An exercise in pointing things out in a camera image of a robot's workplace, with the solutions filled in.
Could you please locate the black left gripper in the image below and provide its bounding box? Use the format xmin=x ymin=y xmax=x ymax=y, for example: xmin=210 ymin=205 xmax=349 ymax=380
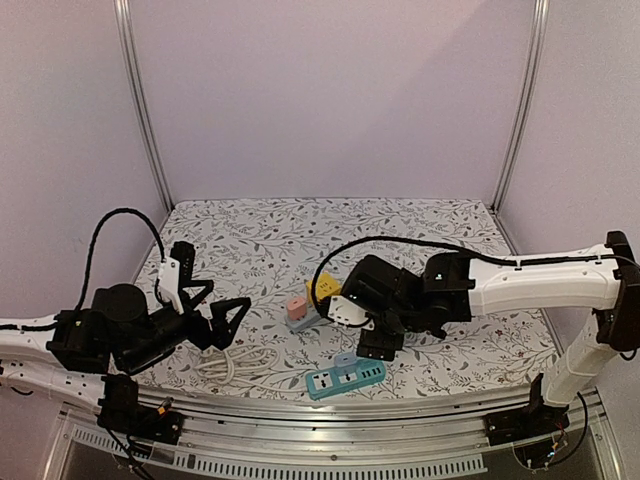
xmin=119 ymin=281 xmax=251 ymax=374

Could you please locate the white cord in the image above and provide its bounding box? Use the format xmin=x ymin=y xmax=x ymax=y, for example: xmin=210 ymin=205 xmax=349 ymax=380
xmin=192 ymin=347 xmax=311 ymax=391

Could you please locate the yellow cube plug adapter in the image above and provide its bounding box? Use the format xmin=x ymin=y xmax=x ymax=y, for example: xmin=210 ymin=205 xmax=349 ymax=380
xmin=316 ymin=272 xmax=341 ymax=301

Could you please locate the blue cube plug adapter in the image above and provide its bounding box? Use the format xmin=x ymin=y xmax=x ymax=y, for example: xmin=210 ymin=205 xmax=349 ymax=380
xmin=334 ymin=352 xmax=358 ymax=370

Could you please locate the light blue power strip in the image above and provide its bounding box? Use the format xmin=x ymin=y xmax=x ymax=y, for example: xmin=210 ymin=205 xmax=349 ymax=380
xmin=285 ymin=311 xmax=322 ymax=334

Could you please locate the pink cube plug adapter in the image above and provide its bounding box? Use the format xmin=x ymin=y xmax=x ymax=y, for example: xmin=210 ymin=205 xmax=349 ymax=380
xmin=286 ymin=296 xmax=308 ymax=322

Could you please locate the teal white power strip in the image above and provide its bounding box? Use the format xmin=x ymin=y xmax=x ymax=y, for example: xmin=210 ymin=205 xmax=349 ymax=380
xmin=305 ymin=361 xmax=386 ymax=400

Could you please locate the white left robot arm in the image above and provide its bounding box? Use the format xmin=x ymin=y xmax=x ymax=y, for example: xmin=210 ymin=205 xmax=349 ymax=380
xmin=1 ymin=281 xmax=251 ymax=413

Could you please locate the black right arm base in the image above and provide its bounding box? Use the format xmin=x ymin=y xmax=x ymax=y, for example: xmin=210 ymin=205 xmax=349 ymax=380
xmin=483 ymin=374 xmax=569 ymax=470

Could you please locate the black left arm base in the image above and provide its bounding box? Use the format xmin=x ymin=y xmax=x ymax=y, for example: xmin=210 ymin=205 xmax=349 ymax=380
xmin=97 ymin=374 xmax=185 ymax=445

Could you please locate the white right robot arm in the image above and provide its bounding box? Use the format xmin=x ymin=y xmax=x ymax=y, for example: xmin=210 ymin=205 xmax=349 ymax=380
xmin=329 ymin=231 xmax=639 ymax=436

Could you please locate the floral patterned table mat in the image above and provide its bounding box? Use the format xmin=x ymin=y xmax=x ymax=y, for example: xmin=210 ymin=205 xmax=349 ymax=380
xmin=138 ymin=199 xmax=557 ymax=402

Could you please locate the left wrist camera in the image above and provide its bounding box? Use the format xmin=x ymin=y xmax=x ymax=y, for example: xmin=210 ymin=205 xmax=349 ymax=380
xmin=156 ymin=241 xmax=195 ymax=315

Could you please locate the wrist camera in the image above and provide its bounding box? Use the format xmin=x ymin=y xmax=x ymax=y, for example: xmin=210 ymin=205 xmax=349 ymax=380
xmin=156 ymin=241 xmax=195 ymax=315
xmin=326 ymin=296 xmax=375 ymax=331

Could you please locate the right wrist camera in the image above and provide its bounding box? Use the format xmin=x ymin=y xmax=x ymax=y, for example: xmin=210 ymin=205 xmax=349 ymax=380
xmin=326 ymin=296 xmax=375 ymax=331

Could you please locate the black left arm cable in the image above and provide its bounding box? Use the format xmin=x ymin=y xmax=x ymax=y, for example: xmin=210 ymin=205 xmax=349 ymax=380
xmin=74 ymin=207 xmax=167 ymax=311

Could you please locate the aluminium front rail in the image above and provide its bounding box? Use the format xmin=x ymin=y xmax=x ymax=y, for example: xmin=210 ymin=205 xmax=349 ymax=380
xmin=42 ymin=384 xmax=616 ymax=480

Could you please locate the left aluminium frame post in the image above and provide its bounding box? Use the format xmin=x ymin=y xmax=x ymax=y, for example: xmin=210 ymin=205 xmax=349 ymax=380
xmin=113 ymin=0 xmax=175 ymax=214

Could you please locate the aluminium frame post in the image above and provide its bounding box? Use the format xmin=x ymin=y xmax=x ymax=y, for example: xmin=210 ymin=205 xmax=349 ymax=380
xmin=490 ymin=0 xmax=550 ymax=216
xmin=113 ymin=0 xmax=175 ymax=214

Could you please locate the right aluminium frame post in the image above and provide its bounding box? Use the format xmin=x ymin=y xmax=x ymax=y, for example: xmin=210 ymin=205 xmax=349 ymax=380
xmin=490 ymin=0 xmax=550 ymax=216

